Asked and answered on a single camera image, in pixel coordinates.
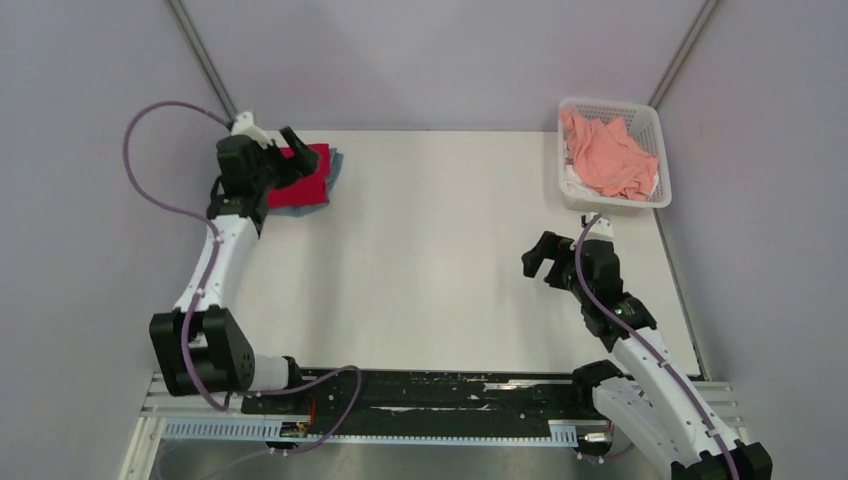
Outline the red t shirt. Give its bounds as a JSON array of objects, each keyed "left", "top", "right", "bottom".
[{"left": 268, "top": 143, "right": 335, "bottom": 210}]

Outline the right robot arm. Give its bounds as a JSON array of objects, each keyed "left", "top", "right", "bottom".
[{"left": 521, "top": 231, "right": 774, "bottom": 479}]

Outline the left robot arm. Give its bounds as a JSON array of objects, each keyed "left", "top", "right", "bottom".
[{"left": 149, "top": 127, "right": 333, "bottom": 414}]

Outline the folded blue t shirt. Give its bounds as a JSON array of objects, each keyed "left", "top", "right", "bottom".
[{"left": 268, "top": 143, "right": 344, "bottom": 217}]

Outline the white cloth in basket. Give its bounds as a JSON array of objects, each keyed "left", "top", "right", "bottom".
[{"left": 563, "top": 156, "right": 598, "bottom": 196}]

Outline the pink t shirt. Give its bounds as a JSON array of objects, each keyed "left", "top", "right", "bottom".
[{"left": 560, "top": 108, "right": 659, "bottom": 201}]

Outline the white plastic basket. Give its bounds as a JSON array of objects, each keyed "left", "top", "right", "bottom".
[{"left": 557, "top": 97, "right": 672, "bottom": 215}]

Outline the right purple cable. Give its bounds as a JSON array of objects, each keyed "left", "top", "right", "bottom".
[{"left": 572, "top": 213, "right": 742, "bottom": 480}]

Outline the purple cable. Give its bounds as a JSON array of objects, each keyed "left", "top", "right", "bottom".
[
  {"left": 122, "top": 100, "right": 364, "bottom": 458},
  {"left": 572, "top": 213, "right": 742, "bottom": 480}
]

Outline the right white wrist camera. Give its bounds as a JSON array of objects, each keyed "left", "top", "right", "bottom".
[{"left": 581, "top": 213, "right": 614, "bottom": 242}]

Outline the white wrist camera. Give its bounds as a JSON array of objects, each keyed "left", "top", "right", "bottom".
[
  {"left": 581, "top": 213, "right": 614, "bottom": 242},
  {"left": 229, "top": 111, "right": 272, "bottom": 149}
]

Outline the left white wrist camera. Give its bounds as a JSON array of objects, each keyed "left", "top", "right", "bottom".
[{"left": 229, "top": 111, "right": 272, "bottom": 149}]

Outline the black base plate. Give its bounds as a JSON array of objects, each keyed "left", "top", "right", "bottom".
[{"left": 235, "top": 368, "right": 607, "bottom": 439}]

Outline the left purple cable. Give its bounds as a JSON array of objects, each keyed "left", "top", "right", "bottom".
[{"left": 122, "top": 100, "right": 364, "bottom": 458}]

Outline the aluminium frame rail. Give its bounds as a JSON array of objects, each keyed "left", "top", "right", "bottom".
[{"left": 121, "top": 369, "right": 772, "bottom": 479}]

